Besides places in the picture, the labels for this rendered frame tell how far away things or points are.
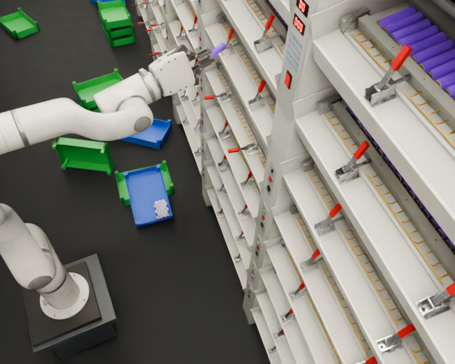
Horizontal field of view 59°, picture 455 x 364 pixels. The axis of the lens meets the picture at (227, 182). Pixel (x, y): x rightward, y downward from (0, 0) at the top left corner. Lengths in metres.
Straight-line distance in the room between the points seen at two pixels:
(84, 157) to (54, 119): 1.56
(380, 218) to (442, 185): 0.20
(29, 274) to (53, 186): 1.21
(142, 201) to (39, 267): 1.01
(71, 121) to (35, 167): 1.67
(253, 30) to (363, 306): 0.73
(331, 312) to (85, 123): 0.75
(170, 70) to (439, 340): 0.84
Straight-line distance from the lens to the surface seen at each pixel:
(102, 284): 1.83
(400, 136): 0.63
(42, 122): 1.04
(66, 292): 1.68
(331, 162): 0.82
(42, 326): 1.80
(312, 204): 0.98
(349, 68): 0.72
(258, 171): 1.27
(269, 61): 1.04
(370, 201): 0.77
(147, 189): 2.31
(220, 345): 1.98
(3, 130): 1.04
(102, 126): 1.01
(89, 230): 2.32
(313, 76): 0.84
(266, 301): 1.67
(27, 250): 1.37
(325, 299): 1.08
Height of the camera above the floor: 1.90
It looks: 52 degrees down
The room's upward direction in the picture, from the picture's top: 3 degrees clockwise
